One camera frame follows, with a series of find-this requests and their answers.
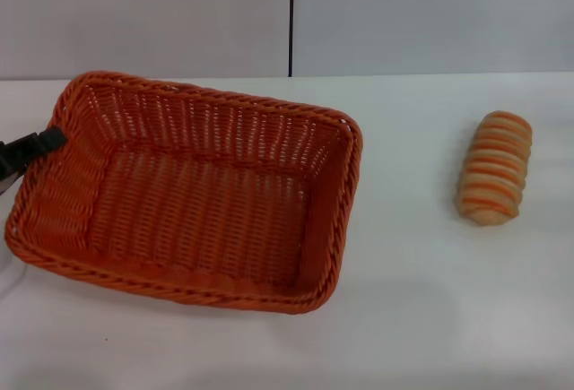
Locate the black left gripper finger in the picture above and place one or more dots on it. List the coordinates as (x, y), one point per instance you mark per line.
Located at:
(8, 182)
(31, 145)

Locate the orange woven plastic basket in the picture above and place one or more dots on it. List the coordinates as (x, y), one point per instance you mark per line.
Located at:
(193, 201)

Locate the striped bread roll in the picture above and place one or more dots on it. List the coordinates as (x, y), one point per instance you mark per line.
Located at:
(495, 166)

